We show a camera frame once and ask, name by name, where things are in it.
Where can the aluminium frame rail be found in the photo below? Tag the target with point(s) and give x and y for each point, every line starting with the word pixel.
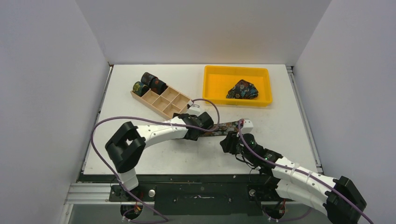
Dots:
pixel 85 194

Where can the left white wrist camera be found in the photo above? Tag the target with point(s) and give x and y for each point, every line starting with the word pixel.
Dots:
pixel 193 109

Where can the dark floral folded tie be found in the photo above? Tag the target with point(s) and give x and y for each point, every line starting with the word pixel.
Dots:
pixel 243 90

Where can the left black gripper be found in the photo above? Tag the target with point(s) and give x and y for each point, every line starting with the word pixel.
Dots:
pixel 176 115

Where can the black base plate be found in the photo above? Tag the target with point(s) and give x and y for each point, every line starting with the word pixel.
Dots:
pixel 208 194

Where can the wooden compartment tray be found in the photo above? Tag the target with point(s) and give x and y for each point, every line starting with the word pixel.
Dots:
pixel 169 102

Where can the dark rolled tie rear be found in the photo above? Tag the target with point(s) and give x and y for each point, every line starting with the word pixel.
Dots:
pixel 147 79

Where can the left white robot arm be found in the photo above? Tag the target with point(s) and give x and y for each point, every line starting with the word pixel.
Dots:
pixel 126 146

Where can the yellow floral rolled tie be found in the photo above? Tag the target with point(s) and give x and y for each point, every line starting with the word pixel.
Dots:
pixel 140 89

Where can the orange grey floral tie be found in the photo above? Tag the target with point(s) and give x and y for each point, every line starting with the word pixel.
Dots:
pixel 222 130

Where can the yellow plastic bin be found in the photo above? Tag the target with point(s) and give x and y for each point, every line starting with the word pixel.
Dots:
pixel 225 85

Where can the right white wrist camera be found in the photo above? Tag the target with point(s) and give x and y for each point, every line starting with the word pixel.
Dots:
pixel 245 126

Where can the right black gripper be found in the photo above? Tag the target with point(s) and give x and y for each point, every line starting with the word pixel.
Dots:
pixel 230 142

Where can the red patterned rolled tie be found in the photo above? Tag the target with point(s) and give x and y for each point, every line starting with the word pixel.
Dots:
pixel 158 86

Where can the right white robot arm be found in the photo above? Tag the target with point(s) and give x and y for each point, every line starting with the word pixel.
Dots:
pixel 337 198

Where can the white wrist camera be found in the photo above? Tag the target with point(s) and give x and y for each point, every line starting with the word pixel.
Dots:
pixel 193 109
pixel 245 126

